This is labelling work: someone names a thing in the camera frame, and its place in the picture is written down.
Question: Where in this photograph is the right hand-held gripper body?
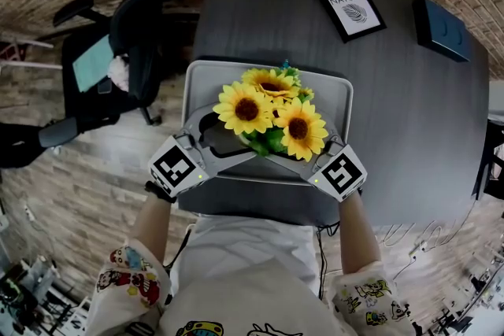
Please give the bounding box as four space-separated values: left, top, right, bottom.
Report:
307 140 368 203

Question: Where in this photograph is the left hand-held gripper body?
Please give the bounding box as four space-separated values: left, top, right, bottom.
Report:
147 133 217 198

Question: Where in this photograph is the grey tray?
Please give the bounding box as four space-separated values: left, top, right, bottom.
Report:
181 59 354 184

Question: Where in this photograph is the sunflower bouquet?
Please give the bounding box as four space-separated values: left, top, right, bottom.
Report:
211 58 330 163

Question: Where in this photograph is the person's right forearm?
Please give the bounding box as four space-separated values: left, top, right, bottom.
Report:
337 192 383 275

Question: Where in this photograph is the person's left forearm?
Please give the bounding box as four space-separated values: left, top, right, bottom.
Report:
132 194 174 268

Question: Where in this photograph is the black high-back office chair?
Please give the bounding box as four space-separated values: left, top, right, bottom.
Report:
37 0 198 149

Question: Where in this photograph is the pink plush toy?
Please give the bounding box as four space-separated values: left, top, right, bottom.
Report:
106 54 131 91

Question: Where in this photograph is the teal book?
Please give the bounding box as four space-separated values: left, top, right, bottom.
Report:
72 34 115 94

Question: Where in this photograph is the person's white cartoon shirt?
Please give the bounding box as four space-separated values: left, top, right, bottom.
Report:
84 214 418 336

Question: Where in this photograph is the black framed leaf picture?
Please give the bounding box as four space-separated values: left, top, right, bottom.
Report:
306 0 387 44

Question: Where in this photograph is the black desk chair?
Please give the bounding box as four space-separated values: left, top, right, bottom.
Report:
474 120 504 201

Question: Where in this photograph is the dark blue box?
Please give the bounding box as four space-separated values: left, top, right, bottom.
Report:
412 0 472 63

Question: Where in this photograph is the white side table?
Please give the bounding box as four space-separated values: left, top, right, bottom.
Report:
0 39 64 72

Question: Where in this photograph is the black wrist strap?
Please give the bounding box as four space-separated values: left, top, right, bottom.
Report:
144 180 177 205

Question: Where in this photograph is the white cable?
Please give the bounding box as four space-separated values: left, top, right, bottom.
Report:
377 220 473 249

